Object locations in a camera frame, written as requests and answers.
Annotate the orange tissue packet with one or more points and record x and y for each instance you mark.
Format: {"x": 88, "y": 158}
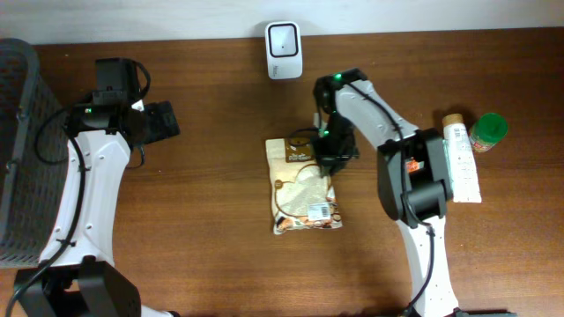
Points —
{"x": 413, "y": 165}

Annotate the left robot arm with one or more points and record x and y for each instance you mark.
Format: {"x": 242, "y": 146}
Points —
{"x": 75, "y": 274}

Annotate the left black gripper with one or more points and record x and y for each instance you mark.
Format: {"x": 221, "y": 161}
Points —
{"x": 161, "y": 119}

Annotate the glutinous rice bag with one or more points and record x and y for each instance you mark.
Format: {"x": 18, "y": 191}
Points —
{"x": 301, "y": 197}

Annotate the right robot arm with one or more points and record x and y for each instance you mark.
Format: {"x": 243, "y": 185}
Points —
{"x": 412, "y": 179}

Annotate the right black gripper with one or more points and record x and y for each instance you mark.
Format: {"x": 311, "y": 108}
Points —
{"x": 329, "y": 154}

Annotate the green lid jar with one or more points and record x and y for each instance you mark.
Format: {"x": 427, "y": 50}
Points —
{"x": 487, "y": 131}

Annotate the white barcode scanner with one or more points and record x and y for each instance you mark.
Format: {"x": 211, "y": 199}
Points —
{"x": 284, "y": 54}

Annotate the grey plastic mesh basket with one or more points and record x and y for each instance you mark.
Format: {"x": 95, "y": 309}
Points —
{"x": 33, "y": 158}

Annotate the white tube gold cap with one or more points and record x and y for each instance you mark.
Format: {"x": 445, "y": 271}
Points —
{"x": 462, "y": 167}

